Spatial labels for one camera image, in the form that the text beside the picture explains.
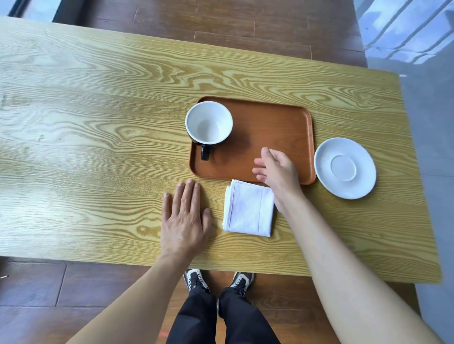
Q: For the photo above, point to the black and white right shoe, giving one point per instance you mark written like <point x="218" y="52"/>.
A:
<point x="243" y="281"/>

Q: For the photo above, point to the person's left forearm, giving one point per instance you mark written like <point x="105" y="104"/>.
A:
<point x="142" y="301"/>

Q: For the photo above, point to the person's left hand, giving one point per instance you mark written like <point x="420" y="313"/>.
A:
<point x="182" y="230"/>

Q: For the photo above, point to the folded white cloth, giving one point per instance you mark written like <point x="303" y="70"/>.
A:
<point x="248" y="209"/>

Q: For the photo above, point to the black and white shoe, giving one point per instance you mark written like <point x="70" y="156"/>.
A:
<point x="243" y="281"/>
<point x="195" y="278"/>

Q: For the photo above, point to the brown wooden tray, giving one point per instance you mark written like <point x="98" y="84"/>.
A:
<point x="276" y="127"/>

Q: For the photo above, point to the person's left middle finger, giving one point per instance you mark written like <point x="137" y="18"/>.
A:
<point x="188" y="196"/>

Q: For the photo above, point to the black and white left shoe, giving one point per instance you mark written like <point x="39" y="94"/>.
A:
<point x="195" y="278"/>

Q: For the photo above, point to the person's left little finger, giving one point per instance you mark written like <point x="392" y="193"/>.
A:
<point x="167" y="207"/>

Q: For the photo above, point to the person's right forearm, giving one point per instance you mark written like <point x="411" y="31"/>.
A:
<point x="340" y="280"/>

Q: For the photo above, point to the black trousers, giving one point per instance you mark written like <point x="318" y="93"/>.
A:
<point x="198" y="322"/>

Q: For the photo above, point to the person's right hand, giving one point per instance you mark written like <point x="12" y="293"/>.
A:
<point x="283" y="175"/>

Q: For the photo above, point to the white saucer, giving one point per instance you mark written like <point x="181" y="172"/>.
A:
<point x="344" y="168"/>

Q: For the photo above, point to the person's right fingers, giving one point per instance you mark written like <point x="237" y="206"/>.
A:
<point x="262" y="170"/>

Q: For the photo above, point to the black cup with white inside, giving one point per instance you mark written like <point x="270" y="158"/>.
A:
<point x="209" y="124"/>

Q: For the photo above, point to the person's left thumb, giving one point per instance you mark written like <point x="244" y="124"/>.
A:
<point x="207" y="220"/>

